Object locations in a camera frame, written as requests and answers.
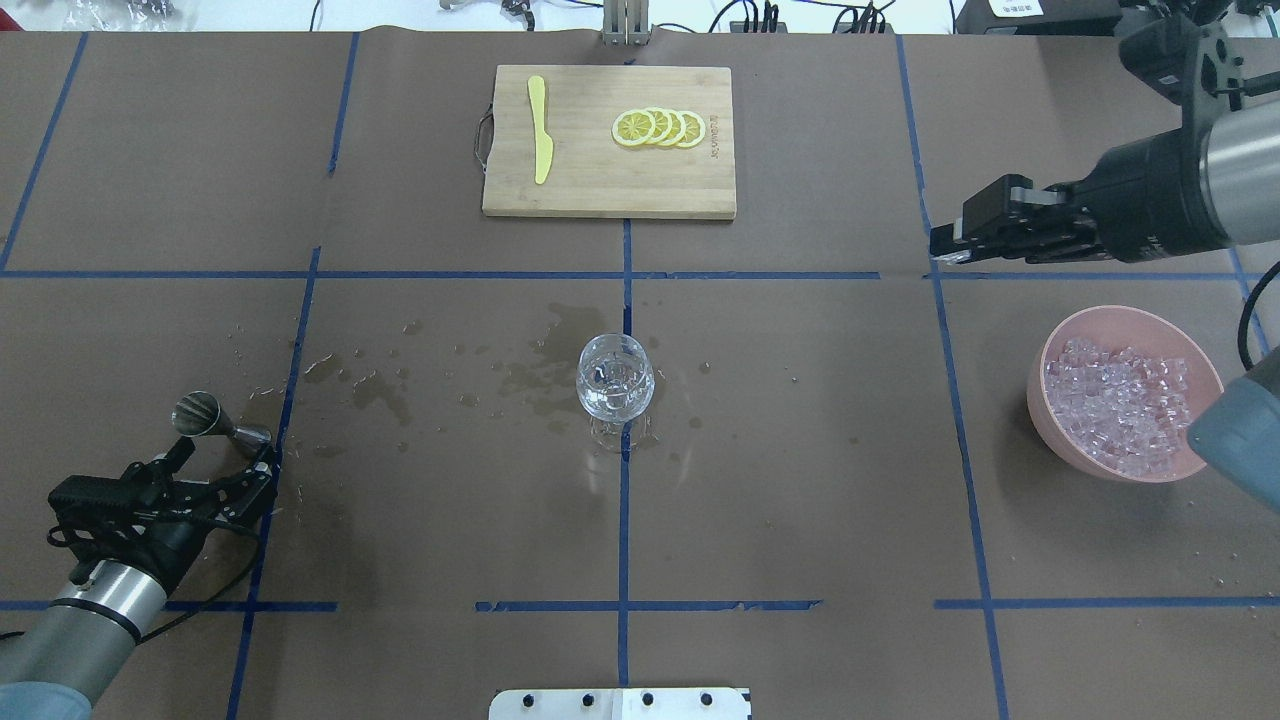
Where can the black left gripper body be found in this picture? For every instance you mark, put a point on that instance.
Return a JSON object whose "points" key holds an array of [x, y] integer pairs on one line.
{"points": [[168, 541]]}

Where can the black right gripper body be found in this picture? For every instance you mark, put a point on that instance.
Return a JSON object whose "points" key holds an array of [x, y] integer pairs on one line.
{"points": [[1150, 197]]}

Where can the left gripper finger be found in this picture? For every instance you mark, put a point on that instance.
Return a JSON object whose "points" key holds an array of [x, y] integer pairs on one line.
{"points": [[157, 474], [250, 494]]}

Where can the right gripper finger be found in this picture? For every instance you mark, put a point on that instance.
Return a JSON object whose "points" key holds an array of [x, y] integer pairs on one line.
{"points": [[1036, 241], [1012, 208]]}

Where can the steel double jigger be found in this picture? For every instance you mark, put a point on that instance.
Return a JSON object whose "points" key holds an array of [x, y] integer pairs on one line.
{"points": [[200, 414]]}

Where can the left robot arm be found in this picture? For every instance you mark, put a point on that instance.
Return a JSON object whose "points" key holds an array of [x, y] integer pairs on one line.
{"points": [[60, 668]]}

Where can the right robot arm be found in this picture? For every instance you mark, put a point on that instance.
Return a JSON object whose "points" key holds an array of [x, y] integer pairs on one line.
{"points": [[1235, 156]]}

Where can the pile of ice cubes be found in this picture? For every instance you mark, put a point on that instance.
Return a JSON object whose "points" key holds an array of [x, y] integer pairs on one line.
{"points": [[1122, 408]]}

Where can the clear wine glass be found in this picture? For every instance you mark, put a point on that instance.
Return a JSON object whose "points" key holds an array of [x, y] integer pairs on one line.
{"points": [[615, 383]]}

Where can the pink bowl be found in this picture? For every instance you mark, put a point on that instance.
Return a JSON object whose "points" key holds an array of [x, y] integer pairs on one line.
{"points": [[1114, 327]]}

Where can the back lemon slice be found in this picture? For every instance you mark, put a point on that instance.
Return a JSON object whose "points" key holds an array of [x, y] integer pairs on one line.
{"points": [[693, 129]]}

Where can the lemon slice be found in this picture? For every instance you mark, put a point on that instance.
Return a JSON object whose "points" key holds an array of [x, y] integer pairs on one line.
{"points": [[675, 128], [693, 129], [634, 128], [663, 123]]}

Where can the front lemon slice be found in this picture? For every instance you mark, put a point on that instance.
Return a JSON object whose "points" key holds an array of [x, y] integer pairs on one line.
{"points": [[634, 128]]}

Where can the bamboo cutting board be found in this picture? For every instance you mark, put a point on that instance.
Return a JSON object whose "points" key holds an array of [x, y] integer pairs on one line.
{"points": [[593, 177]]}

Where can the yellow plastic knife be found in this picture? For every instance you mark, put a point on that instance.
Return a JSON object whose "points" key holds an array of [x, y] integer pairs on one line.
{"points": [[543, 143]]}

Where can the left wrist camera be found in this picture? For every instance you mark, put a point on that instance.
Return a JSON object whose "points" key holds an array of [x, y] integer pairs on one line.
{"points": [[96, 510]]}

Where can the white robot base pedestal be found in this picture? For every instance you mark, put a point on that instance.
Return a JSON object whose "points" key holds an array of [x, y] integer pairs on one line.
{"points": [[623, 703]]}

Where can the aluminium frame post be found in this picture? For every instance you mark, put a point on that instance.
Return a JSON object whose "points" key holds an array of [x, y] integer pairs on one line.
{"points": [[626, 23]]}

